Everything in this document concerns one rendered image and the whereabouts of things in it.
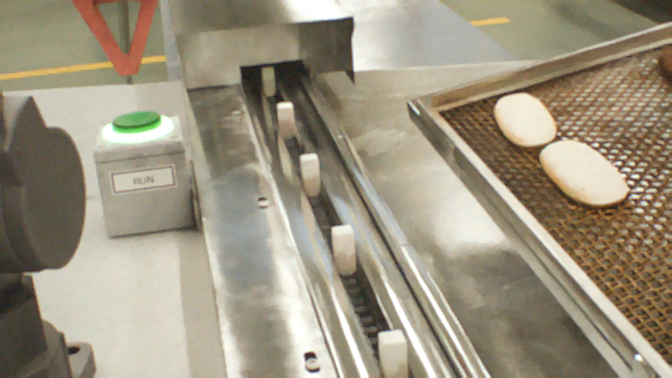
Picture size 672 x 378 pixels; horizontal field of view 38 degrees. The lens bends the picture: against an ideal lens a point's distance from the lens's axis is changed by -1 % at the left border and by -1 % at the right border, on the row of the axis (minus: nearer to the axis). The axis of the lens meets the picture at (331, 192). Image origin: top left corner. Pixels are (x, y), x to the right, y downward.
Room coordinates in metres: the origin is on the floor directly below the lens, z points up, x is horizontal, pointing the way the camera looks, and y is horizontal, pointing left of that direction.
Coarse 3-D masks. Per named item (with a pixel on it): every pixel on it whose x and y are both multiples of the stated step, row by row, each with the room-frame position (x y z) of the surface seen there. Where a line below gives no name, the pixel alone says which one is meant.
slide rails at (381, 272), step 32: (256, 96) 0.97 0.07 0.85; (288, 96) 0.96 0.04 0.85; (320, 128) 0.85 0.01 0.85; (288, 160) 0.78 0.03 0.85; (320, 160) 0.77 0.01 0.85; (288, 192) 0.71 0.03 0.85; (352, 192) 0.70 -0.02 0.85; (352, 224) 0.64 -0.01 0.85; (320, 256) 0.59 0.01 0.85; (384, 256) 0.59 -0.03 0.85; (320, 288) 0.55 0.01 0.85; (384, 288) 0.54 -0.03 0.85; (352, 320) 0.51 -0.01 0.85; (416, 320) 0.50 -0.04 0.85; (352, 352) 0.47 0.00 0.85; (416, 352) 0.47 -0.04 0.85
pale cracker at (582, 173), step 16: (560, 144) 0.62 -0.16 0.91; (576, 144) 0.62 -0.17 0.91; (544, 160) 0.61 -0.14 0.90; (560, 160) 0.59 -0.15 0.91; (576, 160) 0.59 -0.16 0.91; (592, 160) 0.58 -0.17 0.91; (560, 176) 0.58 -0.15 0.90; (576, 176) 0.57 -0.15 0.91; (592, 176) 0.56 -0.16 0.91; (608, 176) 0.56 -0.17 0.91; (576, 192) 0.55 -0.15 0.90; (592, 192) 0.55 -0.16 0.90; (608, 192) 0.54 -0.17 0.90; (624, 192) 0.54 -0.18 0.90
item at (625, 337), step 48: (624, 48) 0.79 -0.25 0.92; (432, 96) 0.76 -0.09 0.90; (480, 96) 0.76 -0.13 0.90; (576, 96) 0.72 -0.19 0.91; (624, 96) 0.70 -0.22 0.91; (528, 192) 0.58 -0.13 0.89; (528, 240) 0.52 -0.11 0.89; (624, 240) 0.50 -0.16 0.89; (576, 288) 0.45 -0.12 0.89; (624, 288) 0.45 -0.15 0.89; (624, 336) 0.39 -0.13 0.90
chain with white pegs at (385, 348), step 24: (264, 72) 1.00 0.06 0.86; (288, 120) 0.86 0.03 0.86; (288, 144) 0.85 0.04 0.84; (312, 168) 0.72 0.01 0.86; (312, 192) 0.72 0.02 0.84; (336, 240) 0.59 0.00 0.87; (336, 264) 0.59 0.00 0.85; (360, 288) 0.56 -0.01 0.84; (360, 312) 0.54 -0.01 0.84; (384, 336) 0.45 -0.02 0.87; (384, 360) 0.45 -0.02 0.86
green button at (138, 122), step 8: (136, 112) 0.77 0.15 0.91; (144, 112) 0.76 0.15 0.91; (152, 112) 0.76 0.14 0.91; (112, 120) 0.75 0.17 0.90; (120, 120) 0.75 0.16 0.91; (128, 120) 0.75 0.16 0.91; (136, 120) 0.75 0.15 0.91; (144, 120) 0.74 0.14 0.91; (152, 120) 0.74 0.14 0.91; (160, 120) 0.75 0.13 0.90; (112, 128) 0.74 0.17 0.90; (120, 128) 0.73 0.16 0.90; (128, 128) 0.73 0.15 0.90; (136, 128) 0.73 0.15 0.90; (144, 128) 0.73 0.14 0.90; (152, 128) 0.74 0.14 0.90
